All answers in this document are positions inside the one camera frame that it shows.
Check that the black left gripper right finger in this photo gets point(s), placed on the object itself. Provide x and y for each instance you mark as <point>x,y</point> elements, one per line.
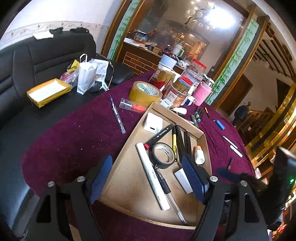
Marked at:
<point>237,202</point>

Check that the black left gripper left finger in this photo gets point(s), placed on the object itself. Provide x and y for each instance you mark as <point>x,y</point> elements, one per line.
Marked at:
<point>50,218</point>

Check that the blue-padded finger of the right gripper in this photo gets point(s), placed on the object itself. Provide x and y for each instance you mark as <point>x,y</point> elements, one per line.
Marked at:
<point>226,174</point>

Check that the clear gel pen grey grip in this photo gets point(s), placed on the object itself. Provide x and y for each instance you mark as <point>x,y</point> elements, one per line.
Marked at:
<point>169,196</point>

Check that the black electrical tape roll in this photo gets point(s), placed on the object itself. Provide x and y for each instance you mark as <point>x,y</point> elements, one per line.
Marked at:
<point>162,155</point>

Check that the yellow black pen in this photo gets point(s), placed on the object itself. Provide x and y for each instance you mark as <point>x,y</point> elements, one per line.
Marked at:
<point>174,143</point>

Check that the long white stick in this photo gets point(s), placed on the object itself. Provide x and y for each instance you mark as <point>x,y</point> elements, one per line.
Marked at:
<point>152,178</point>

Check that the black red-capped marker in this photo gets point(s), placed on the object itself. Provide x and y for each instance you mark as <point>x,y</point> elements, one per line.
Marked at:
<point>158,136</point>

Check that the white power adapter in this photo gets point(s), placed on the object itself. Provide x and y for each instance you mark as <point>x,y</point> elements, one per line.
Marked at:
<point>153,123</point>

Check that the short grey grip pen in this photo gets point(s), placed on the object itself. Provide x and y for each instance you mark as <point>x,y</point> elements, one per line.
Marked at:
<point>229,164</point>

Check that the white flat stick near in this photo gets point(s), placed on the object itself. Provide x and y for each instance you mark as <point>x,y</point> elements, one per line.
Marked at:
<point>236,151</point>

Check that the small white bottle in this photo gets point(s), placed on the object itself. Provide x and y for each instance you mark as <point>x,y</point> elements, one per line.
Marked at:
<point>199,155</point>

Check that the white flat stick far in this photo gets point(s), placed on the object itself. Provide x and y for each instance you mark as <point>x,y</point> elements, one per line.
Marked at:
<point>230,142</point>

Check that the blue lighter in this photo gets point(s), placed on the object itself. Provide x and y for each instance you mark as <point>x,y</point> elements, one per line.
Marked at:
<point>219,124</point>

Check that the person in dark jacket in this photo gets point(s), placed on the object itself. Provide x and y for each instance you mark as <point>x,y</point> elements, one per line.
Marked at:
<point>241,113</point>

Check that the green pocket knife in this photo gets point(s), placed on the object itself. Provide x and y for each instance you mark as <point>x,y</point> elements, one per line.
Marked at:
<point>194,120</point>

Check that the black markers bundle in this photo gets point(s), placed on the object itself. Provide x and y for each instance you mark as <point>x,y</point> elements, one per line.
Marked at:
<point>199,113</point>

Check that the pink woven cup sleeve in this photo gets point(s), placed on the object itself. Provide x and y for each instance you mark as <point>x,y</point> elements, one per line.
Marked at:
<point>201,93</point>

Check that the blue clear pen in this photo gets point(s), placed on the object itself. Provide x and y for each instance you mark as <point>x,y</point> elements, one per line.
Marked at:
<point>116,114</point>

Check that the red-lid plastic jar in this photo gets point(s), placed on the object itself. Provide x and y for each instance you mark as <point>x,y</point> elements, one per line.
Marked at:
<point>197,67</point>

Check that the yellow shallow box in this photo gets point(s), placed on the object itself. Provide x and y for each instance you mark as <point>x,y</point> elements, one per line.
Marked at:
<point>48,91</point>

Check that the yellow packing tape roll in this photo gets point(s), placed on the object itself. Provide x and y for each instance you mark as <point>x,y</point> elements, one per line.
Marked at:
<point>145,94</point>

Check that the clear case orange item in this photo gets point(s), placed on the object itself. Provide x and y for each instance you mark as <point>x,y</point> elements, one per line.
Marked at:
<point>129,105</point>

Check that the black leather sofa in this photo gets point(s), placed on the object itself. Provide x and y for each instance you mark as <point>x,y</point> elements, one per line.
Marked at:
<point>25,65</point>

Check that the white paper bag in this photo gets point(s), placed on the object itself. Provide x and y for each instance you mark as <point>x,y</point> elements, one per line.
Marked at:
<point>86,75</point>

